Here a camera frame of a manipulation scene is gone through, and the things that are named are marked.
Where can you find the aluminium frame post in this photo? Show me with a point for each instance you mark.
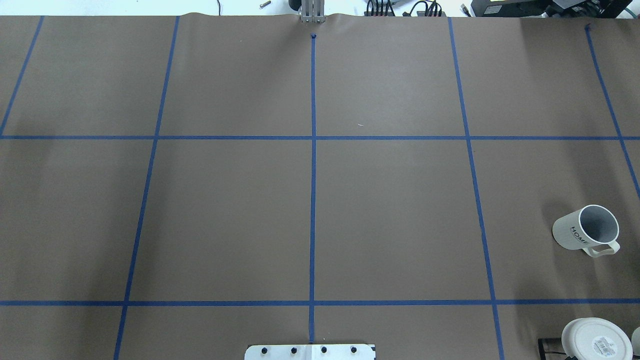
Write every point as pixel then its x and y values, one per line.
pixel 312 11

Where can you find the white mug on rack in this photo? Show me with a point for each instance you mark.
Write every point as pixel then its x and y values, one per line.
pixel 594 338
pixel 635 343

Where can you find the white mug on rack upper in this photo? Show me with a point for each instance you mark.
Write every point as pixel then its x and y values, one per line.
pixel 635 343

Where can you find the white HOME mug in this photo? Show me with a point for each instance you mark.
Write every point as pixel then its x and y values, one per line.
pixel 593 229

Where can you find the black wire mug rack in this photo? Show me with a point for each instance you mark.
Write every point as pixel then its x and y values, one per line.
pixel 551 349

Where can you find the white mug on rack lower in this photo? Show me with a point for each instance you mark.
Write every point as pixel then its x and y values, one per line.
pixel 594 338

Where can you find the black power strip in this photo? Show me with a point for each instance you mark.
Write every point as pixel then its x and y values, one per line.
pixel 404 8

